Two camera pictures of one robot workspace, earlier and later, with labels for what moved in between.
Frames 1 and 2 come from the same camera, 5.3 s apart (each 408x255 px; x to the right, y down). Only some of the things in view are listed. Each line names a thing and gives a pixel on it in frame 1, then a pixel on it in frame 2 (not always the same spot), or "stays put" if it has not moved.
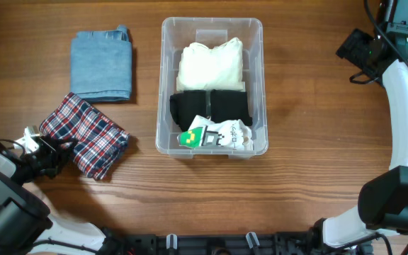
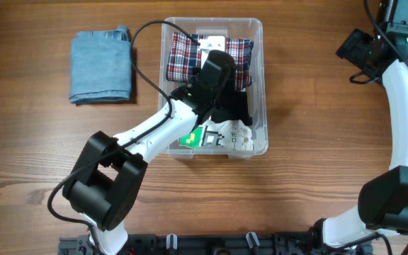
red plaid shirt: (98, 141) -> (184, 54)
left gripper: (59, 150) -> (229, 83)
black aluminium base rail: (307, 242) stays put
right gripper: (351, 48) stays put
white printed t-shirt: (231, 134) stays put
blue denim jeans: (101, 65) stays put
